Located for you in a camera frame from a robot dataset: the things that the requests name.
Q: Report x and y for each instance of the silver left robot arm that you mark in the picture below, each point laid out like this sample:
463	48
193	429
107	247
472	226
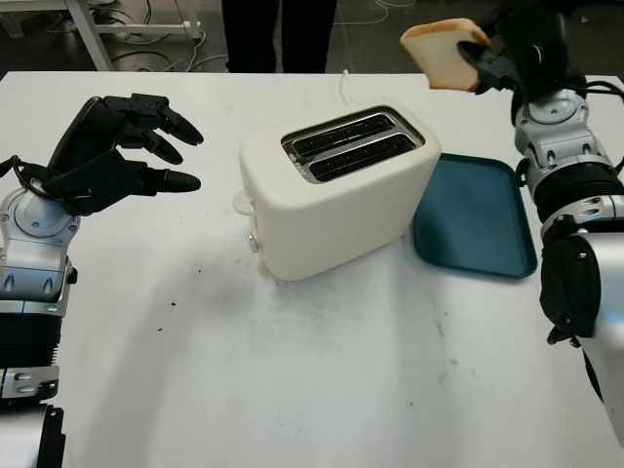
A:
34	244

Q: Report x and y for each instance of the blue plastic tray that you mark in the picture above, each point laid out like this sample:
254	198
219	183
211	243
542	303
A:
473	219

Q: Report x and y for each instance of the cream two-slot toaster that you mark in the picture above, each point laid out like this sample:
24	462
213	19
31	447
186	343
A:
322	214

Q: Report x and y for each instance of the white desk frame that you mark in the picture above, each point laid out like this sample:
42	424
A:
92	34

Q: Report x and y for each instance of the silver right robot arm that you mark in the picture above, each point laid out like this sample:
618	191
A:
575	195

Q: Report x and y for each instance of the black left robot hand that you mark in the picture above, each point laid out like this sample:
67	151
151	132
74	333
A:
90	131

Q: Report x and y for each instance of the person in black trousers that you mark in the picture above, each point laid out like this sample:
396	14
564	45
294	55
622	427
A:
278	34

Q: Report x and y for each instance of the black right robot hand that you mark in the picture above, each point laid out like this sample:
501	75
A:
487	53

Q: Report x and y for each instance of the toast slice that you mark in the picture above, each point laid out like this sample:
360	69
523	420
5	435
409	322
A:
441	53

